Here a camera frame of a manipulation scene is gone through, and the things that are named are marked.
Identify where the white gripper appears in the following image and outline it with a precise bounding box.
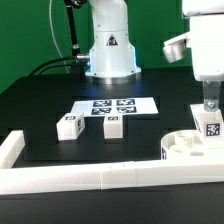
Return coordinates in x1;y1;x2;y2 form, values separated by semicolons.
163;14;224;112

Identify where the white round stool seat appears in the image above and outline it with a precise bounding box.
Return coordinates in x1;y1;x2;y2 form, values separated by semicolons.
161;130;224;160

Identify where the white marker tag sheet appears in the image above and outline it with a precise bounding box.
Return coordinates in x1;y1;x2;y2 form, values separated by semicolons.
71;97;158;117

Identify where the white U-shaped fence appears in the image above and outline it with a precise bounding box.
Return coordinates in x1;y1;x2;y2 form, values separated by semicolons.
0;130;224;195

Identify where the black cable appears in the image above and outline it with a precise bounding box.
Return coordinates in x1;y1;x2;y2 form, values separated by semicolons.
28;55;90;76
38;62;88;76

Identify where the white cable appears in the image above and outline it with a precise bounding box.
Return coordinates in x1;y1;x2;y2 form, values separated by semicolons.
48;0;71;74

